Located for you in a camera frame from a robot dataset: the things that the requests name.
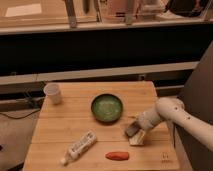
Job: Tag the white tube with cap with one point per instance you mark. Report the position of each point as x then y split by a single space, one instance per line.
77 149

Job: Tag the white paper cup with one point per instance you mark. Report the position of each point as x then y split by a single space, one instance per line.
52 91

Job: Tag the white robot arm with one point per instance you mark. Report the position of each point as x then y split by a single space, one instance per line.
173 109

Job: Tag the orange carrot toy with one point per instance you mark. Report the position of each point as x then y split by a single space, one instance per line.
118 156

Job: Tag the wooden table board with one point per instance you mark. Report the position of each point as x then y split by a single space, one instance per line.
60 125

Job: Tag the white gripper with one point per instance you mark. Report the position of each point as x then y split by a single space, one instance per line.
147 120

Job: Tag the green bowl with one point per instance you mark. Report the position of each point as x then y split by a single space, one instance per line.
107 108

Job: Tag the white sponge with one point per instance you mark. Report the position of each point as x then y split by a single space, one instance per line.
137 139

